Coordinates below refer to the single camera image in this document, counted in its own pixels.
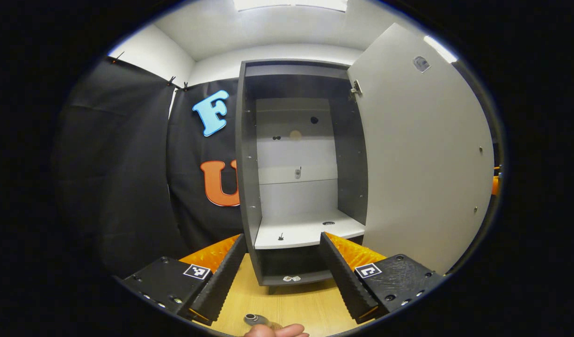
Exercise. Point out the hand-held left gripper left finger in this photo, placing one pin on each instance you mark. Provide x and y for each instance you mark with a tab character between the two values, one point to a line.
221	281

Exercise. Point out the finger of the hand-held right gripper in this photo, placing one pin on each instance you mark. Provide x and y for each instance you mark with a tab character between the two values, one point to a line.
495	186

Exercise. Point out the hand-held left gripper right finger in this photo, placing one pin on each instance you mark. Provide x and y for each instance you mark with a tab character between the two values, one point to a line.
345	281

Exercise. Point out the light grey cabinet door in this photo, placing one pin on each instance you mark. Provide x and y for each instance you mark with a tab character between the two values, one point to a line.
417	164

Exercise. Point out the dark grey cabinet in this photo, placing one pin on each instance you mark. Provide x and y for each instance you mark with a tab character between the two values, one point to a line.
245	164

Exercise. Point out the metal door hinge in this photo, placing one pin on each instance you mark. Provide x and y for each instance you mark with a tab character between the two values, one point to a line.
356	89

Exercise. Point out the black backdrop cloth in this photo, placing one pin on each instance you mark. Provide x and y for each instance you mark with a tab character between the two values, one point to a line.
127	164

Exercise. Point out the ceiling light panel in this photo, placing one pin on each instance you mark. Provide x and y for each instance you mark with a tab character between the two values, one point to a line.
291	4

